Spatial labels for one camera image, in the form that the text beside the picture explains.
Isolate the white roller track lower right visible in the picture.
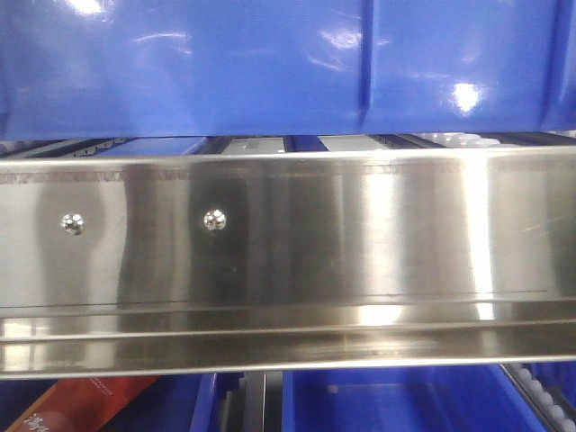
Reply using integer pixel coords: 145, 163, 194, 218
501, 364, 575, 431

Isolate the large blue plastic bin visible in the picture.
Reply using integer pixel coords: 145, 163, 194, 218
1, 1, 575, 140

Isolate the white roller track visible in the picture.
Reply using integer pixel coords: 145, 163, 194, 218
418, 132, 501, 149
501, 364, 575, 431

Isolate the stainless steel front rail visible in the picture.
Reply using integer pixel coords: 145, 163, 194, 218
1, 147, 575, 378

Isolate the right steel dome bolt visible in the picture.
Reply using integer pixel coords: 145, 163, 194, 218
202, 209, 227, 231

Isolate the blue bin lower shelf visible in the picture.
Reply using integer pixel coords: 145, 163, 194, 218
282, 364, 545, 431

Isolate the left steel dome bolt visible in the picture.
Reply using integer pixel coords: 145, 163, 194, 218
60, 213, 85, 236

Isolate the red cardboard box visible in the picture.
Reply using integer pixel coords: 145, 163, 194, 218
5, 375, 158, 431

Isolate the steel dome bolt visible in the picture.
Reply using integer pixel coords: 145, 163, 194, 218
202, 209, 227, 231
60, 213, 85, 236

